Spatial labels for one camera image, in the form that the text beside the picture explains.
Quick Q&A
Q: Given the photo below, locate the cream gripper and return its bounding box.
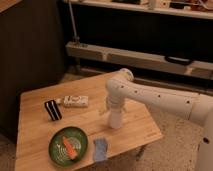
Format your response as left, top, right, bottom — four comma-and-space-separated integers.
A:
99, 97, 125, 116

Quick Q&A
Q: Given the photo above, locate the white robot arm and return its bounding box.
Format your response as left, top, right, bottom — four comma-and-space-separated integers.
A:
106, 68, 213, 171

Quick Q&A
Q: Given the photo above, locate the black white striped eraser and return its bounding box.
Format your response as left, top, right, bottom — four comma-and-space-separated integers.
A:
44, 100, 62, 121

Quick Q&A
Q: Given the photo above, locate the white rectangular box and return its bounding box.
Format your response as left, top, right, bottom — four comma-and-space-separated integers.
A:
56, 96, 89, 107

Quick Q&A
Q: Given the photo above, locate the blue sponge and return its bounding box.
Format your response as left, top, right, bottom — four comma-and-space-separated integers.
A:
93, 138, 108, 162

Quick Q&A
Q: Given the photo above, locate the green patterned plate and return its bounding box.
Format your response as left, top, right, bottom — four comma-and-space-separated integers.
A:
48, 126, 88, 167

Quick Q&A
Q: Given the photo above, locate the orange carrot piece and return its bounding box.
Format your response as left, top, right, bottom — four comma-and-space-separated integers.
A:
62, 136, 77, 159

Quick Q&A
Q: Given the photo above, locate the metal stand pole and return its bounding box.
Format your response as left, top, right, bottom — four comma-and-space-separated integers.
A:
68, 0, 86, 47

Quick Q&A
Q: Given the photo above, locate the long grey metal case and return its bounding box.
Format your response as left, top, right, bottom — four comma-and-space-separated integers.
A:
66, 42, 213, 80

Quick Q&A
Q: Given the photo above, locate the black case handle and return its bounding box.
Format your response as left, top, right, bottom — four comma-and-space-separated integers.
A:
164, 56, 194, 66

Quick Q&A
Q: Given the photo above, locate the white wall shelf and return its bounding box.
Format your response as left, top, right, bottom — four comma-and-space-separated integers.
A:
62, 0, 213, 20

